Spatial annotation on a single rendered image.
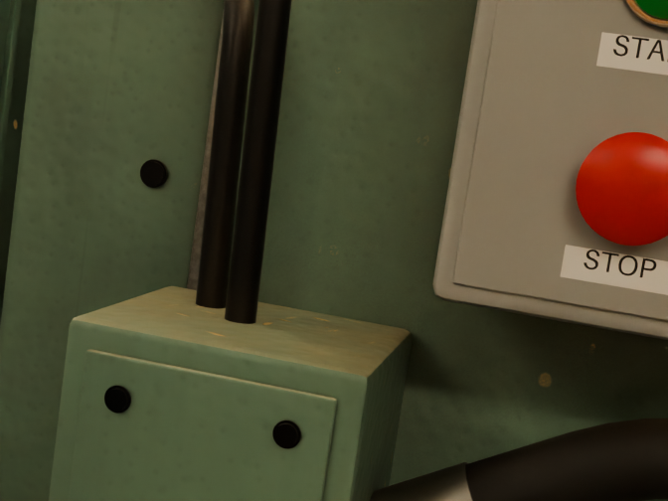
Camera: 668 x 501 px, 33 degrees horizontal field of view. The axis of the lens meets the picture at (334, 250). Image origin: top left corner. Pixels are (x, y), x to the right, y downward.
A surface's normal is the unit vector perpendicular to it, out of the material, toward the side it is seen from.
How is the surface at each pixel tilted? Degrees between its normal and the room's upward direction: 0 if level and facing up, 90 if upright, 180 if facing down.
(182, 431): 90
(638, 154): 81
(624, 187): 90
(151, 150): 90
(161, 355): 90
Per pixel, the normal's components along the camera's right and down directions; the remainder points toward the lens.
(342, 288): -0.22, 0.09
